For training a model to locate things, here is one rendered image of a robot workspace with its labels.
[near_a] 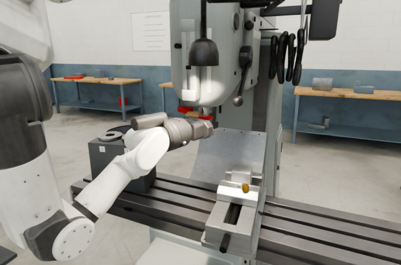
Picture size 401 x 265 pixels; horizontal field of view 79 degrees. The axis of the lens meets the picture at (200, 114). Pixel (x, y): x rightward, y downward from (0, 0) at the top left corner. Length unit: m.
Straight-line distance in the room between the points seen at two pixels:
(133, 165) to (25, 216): 0.22
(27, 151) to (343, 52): 4.82
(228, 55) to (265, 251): 0.56
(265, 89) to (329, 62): 3.88
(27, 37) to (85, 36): 6.71
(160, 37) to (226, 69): 5.12
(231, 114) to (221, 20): 0.58
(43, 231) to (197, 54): 0.43
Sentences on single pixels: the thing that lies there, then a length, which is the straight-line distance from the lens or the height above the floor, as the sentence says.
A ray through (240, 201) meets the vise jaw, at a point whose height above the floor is 1.04.
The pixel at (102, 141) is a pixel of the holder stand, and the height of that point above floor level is 1.15.
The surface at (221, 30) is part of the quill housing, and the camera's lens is 0.67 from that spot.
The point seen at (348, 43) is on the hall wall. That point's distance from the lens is 4.97.
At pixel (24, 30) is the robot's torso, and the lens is 0.52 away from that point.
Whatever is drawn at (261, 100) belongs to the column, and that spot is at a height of 1.26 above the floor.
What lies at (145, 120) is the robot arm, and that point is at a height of 1.30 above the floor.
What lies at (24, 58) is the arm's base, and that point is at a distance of 0.46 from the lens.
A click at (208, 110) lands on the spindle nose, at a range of 0.77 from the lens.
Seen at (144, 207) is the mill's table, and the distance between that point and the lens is 0.92.
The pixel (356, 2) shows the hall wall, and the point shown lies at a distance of 5.04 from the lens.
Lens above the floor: 1.47
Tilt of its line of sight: 14 degrees down
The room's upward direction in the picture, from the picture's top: straight up
